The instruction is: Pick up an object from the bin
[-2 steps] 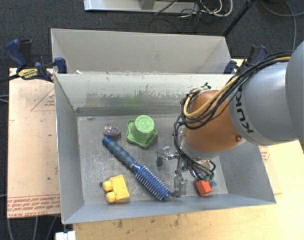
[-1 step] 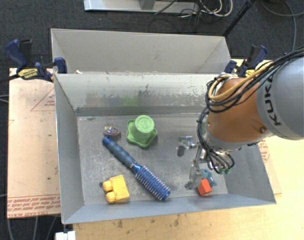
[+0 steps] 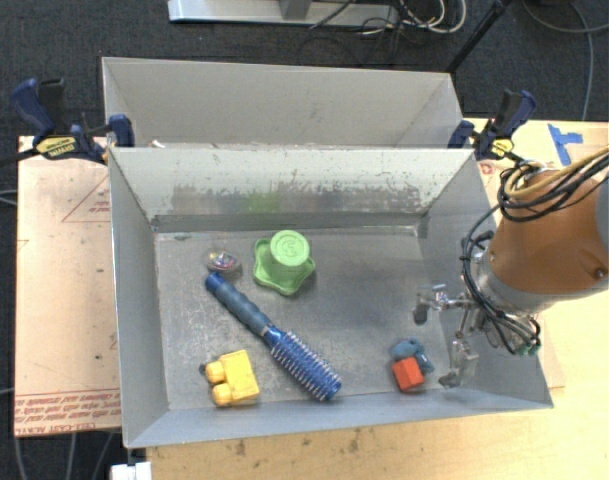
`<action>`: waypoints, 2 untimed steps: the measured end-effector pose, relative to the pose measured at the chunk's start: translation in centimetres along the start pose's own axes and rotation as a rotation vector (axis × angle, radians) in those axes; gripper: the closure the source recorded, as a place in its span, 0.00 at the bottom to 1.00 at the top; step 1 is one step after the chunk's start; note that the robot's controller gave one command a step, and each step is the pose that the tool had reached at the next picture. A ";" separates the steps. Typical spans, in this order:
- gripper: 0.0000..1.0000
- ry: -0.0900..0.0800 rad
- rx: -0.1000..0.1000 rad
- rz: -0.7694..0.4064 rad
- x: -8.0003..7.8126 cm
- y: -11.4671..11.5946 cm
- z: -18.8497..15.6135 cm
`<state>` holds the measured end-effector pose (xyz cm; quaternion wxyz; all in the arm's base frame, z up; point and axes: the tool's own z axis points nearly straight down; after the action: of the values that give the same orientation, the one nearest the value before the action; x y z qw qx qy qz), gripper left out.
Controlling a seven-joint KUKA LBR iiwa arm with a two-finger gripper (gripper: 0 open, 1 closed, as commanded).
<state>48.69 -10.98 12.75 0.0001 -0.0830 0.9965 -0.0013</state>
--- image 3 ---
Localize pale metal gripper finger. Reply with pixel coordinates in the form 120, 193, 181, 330
412, 282, 451, 326
437, 339, 480, 389

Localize blue-grey soft toy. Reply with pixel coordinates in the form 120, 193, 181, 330
388, 337, 436, 375

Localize orange cube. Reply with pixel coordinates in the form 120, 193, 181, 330
390, 356, 426, 394

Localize grey metal bin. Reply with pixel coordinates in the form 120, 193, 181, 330
101, 56, 555, 450

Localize green star-base toy cup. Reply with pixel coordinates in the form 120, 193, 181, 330
252, 229, 318, 297

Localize blue hairbrush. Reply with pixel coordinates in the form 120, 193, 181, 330
204, 271, 344, 403

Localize yellow toy building block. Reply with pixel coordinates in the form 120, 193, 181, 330
203, 349, 262, 409

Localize small multicolour spinning top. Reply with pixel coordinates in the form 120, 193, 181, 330
206, 249, 243, 276

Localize brown cardboard board, red print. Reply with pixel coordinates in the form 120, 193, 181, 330
13, 135, 568, 438

